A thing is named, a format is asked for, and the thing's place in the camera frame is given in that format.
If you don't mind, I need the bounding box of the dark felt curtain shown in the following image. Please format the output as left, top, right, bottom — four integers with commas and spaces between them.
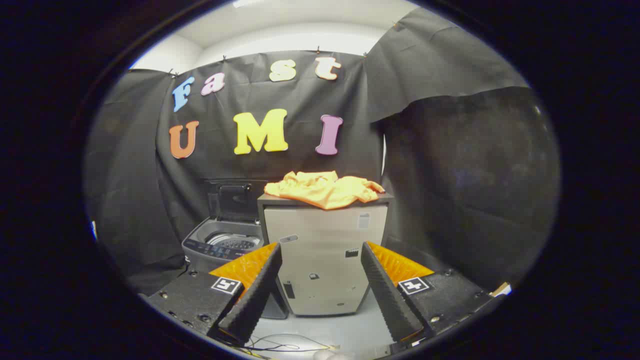
382, 86, 562, 293

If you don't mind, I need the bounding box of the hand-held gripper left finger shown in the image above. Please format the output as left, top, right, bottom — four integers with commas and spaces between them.
146, 242, 283, 346

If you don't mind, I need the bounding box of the grey washing machine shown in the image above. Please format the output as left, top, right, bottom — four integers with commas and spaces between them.
181, 217, 290, 321

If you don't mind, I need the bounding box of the black backdrop cloth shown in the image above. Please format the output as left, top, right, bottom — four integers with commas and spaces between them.
84, 6, 531, 296

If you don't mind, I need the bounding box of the orange garment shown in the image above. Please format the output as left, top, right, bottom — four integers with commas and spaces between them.
264, 171, 386, 210

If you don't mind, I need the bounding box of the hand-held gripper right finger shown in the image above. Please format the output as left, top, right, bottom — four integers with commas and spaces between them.
360, 241, 497, 345

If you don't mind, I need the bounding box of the dark washing machine lid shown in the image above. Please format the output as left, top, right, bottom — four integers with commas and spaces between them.
206, 179, 268, 223

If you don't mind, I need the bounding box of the beige cabinet with dark top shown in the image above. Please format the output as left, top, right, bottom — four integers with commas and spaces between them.
257, 192, 395, 317

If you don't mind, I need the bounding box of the thin black cable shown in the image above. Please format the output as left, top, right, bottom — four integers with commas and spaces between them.
245, 332, 333, 353

